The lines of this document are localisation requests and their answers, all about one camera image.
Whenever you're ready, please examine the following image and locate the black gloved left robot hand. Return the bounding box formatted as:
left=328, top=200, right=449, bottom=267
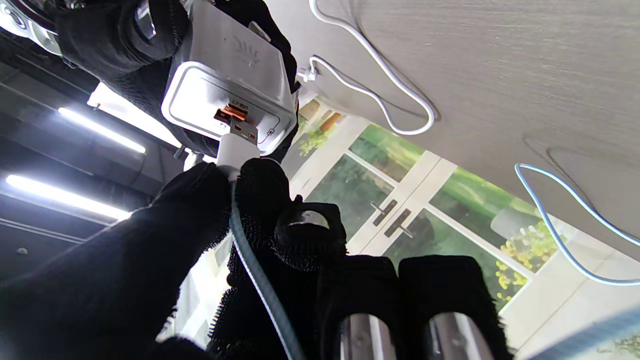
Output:
left=0, top=158, right=514, bottom=360

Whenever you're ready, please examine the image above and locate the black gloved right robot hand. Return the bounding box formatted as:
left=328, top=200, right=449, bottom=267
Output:
left=52, top=0, right=301, bottom=162

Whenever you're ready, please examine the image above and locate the grey USB charger adapter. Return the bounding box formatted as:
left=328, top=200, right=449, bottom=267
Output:
left=160, top=0, right=299, bottom=157

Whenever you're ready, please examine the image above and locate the light blue braided USB cable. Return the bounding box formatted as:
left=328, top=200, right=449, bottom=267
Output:
left=215, top=132, right=640, bottom=360

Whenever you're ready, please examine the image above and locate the printed garden window backdrop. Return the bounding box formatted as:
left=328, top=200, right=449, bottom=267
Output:
left=160, top=97, right=640, bottom=360

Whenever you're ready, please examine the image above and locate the white power strip with cord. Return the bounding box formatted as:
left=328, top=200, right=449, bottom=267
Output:
left=297, top=0, right=436, bottom=136

